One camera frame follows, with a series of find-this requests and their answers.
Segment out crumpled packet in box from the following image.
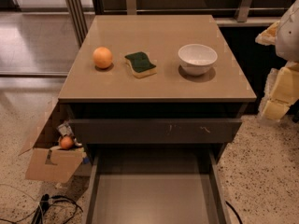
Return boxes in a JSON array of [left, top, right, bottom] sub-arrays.
[[57, 122, 73, 137]]

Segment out black cable right of drawer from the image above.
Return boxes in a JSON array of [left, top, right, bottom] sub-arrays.
[[225, 200, 244, 224]]

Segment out orange fruit in box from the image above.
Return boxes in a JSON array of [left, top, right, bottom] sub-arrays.
[[60, 135, 74, 149]]

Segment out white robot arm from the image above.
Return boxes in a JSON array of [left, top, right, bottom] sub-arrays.
[[255, 0, 299, 121]]

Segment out closed top drawer front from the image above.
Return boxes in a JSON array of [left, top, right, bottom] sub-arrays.
[[70, 119, 242, 145]]

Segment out orange fruit on cabinet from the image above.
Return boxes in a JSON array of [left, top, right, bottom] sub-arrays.
[[93, 47, 113, 69]]

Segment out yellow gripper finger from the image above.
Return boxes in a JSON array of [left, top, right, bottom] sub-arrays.
[[255, 21, 279, 46], [261, 62, 299, 120]]

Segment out cardboard box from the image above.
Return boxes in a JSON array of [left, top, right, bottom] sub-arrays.
[[20, 99, 91, 183]]

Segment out grey drawer cabinet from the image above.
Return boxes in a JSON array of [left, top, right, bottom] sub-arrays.
[[57, 14, 258, 224]]

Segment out open middle drawer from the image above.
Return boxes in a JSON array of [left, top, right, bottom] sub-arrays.
[[82, 149, 231, 224]]

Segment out green and yellow sponge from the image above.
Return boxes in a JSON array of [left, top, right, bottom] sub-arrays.
[[125, 51, 157, 78]]

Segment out white ceramic bowl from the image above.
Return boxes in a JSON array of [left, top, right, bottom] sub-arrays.
[[178, 44, 218, 76]]

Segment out black cables on floor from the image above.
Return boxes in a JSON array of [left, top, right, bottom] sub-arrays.
[[0, 184, 84, 224]]

